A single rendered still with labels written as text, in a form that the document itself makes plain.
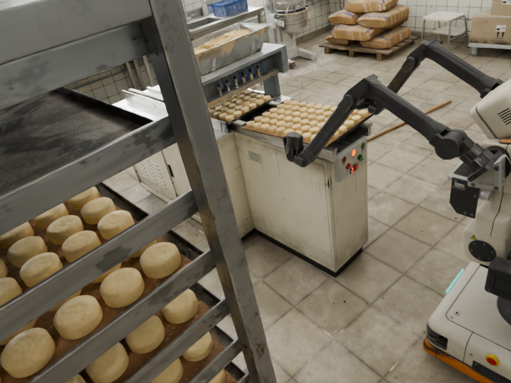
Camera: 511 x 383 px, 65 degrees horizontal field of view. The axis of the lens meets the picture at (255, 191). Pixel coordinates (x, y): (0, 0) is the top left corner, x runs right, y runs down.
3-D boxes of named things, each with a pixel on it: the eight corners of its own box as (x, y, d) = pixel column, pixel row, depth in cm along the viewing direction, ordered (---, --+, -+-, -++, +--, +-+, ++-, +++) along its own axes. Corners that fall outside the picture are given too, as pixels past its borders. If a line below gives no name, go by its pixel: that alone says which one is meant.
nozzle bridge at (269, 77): (175, 132, 248) (159, 79, 229) (258, 90, 284) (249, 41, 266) (207, 144, 226) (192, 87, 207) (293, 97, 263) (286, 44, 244)
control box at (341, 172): (334, 181, 201) (332, 156, 193) (361, 159, 213) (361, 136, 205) (340, 182, 198) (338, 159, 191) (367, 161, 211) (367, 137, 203)
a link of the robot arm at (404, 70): (417, 64, 172) (431, 52, 176) (406, 55, 173) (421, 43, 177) (373, 118, 211) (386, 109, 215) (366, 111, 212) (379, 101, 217)
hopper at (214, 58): (172, 74, 232) (165, 50, 224) (242, 45, 260) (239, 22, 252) (202, 80, 213) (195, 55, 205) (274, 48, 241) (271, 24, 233)
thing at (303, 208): (255, 237, 283) (230, 121, 233) (287, 212, 300) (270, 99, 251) (336, 283, 237) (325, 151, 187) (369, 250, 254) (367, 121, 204)
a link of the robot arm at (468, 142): (474, 152, 129) (478, 146, 132) (450, 129, 131) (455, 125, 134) (452, 169, 135) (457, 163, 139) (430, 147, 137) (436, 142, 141)
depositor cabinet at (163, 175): (143, 194, 358) (108, 106, 311) (205, 157, 394) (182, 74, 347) (236, 252, 273) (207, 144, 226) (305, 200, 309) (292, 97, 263)
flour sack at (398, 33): (385, 51, 530) (385, 39, 522) (359, 49, 558) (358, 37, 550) (414, 35, 566) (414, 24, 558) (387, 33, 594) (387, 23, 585)
